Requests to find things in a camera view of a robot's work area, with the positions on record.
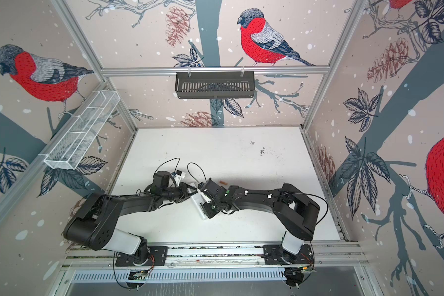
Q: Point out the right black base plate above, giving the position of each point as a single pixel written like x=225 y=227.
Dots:
x=276 y=255

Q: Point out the white slotted cable duct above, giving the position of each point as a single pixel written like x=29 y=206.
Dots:
x=180 y=275

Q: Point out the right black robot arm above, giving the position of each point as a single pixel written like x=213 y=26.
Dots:
x=297 y=212

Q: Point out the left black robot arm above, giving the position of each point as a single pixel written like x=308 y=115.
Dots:
x=95 y=224

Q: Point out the black wall basket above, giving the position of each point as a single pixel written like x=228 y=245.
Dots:
x=215 y=85

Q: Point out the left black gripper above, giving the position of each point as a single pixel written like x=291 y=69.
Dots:
x=184 y=189

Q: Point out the white wire mesh basket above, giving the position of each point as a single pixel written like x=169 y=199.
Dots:
x=78 y=138

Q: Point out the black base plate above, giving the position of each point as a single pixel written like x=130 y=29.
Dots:
x=152 y=256
x=276 y=255

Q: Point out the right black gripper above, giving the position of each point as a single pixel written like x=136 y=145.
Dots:
x=210 y=211

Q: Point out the aluminium front rail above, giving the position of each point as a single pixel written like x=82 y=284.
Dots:
x=192 y=256

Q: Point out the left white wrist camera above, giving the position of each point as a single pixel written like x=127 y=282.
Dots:
x=178 y=177

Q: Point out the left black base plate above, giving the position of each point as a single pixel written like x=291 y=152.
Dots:
x=152 y=256

